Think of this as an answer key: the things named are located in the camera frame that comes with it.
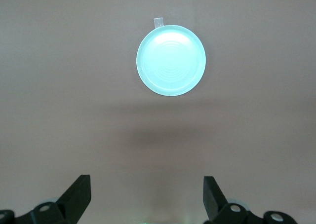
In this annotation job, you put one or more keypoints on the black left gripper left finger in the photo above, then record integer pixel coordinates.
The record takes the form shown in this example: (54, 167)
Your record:
(74, 199)

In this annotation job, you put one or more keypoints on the clear tape strip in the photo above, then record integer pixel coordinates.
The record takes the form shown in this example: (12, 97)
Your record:
(158, 22)

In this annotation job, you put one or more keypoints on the pale green round plate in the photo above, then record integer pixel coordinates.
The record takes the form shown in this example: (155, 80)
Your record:
(170, 61)

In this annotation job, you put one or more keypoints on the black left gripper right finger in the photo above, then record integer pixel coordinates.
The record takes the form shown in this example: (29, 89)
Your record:
(214, 201)

